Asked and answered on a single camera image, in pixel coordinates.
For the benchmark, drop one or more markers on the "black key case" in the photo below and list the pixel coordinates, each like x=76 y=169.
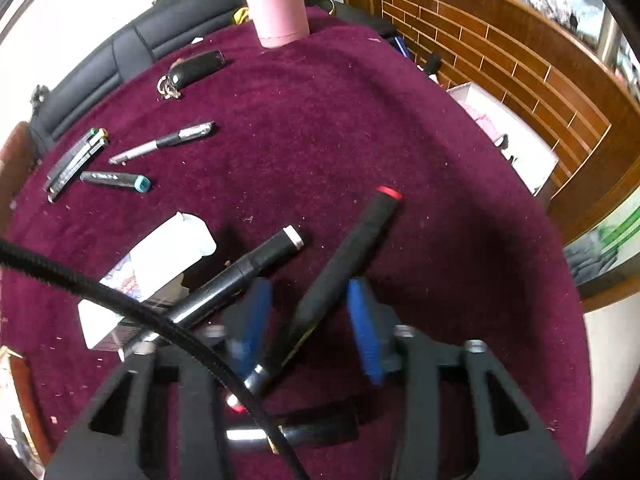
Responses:
x=197 y=66

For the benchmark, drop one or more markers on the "white box blue print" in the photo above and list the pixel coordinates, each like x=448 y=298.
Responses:
x=150 y=265

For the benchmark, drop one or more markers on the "white cardboard carton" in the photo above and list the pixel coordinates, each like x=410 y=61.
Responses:
x=505 y=135

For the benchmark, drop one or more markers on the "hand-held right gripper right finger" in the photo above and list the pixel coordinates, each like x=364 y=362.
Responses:
x=362 y=330

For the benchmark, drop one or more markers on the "black marker red end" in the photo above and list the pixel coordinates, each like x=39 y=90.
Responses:
x=345 y=260

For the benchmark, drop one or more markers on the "steel thermos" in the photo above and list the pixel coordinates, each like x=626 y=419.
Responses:
x=607 y=35

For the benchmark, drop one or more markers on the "pink water bottle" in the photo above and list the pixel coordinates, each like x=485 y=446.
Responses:
x=275 y=0

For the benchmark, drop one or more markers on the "silver black pen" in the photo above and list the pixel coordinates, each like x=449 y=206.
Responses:
x=165 y=141

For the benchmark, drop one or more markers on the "wooden brick-pattern counter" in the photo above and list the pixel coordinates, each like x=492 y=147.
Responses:
x=500 y=55

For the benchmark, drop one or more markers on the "black marker teal cap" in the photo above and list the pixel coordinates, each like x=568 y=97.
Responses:
x=110 y=178

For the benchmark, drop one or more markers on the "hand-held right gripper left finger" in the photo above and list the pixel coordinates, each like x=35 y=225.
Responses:
x=252 y=320

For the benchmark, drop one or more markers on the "green plant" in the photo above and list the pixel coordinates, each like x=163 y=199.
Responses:
x=615 y=230

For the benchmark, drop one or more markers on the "yellow small object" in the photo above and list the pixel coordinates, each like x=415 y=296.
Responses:
x=242 y=15

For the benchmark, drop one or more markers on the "black tube white end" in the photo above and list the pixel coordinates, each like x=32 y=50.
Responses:
x=240 y=270

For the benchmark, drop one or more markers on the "brown leather armchair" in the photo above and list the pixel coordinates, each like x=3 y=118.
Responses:
x=15 y=160

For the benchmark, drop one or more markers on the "black leather sofa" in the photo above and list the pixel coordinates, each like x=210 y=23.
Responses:
x=100 y=65

